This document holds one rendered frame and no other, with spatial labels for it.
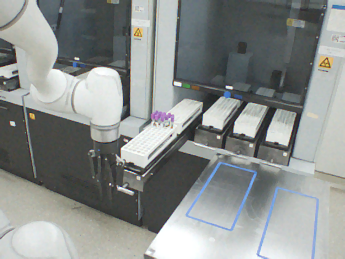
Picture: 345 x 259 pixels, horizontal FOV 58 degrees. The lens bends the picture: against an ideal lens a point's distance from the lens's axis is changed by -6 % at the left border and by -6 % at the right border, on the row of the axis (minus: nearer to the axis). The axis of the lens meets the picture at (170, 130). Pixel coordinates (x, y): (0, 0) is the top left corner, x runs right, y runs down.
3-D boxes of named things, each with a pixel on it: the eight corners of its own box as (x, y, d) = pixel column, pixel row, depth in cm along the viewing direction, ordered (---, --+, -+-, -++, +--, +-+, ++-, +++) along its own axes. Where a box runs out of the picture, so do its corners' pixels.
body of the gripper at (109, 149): (124, 135, 101) (124, 161, 105) (101, 129, 104) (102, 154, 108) (109, 145, 94) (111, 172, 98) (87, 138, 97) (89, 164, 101)
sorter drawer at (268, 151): (278, 108, 201) (281, 95, 197) (300, 113, 196) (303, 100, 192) (254, 163, 141) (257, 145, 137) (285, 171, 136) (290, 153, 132)
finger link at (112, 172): (110, 152, 103) (114, 152, 102) (116, 182, 107) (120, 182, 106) (103, 156, 100) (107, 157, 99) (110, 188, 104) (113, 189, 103)
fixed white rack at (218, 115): (220, 106, 179) (221, 96, 176) (237, 110, 175) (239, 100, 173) (201, 127, 154) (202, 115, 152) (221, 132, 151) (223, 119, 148)
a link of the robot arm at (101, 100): (128, 115, 100) (90, 109, 103) (129, 66, 93) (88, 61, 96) (113, 130, 91) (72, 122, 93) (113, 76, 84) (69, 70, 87)
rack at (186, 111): (184, 109, 173) (185, 98, 170) (202, 113, 169) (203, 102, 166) (158, 131, 148) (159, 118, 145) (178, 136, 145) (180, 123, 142)
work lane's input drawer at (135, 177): (182, 118, 179) (183, 102, 175) (206, 123, 174) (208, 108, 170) (105, 187, 120) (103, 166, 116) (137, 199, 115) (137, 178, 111)
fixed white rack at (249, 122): (246, 113, 173) (248, 102, 171) (265, 117, 170) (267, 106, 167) (232, 134, 149) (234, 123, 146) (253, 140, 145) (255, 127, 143)
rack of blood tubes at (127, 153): (156, 132, 147) (156, 119, 144) (177, 138, 143) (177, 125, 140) (120, 163, 122) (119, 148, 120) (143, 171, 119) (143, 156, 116)
